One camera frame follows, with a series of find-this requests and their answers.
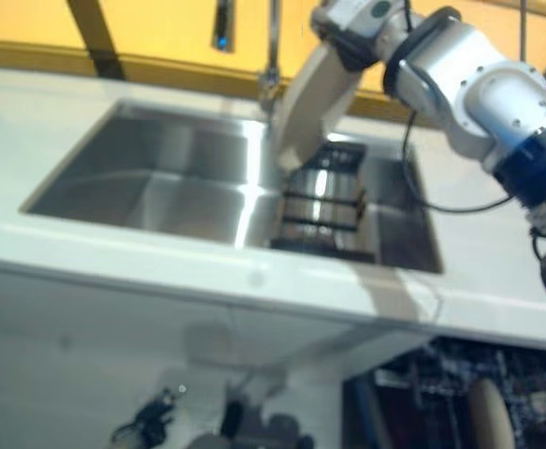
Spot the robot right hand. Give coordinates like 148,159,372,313
309,0,414,71

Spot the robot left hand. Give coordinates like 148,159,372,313
113,383,188,445

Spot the cream round plate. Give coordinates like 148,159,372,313
275,41,367,174
468,378,512,449

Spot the white glossy cabinet door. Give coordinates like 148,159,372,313
225,303,424,403
0,261,237,449

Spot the chrome kitchen faucet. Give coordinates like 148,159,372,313
209,0,286,123

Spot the black dish drying rack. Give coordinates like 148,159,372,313
270,142,381,258

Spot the stainless steel sink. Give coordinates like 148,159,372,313
20,97,445,275

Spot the wire dishwasher basket with tines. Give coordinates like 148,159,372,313
347,336,546,449

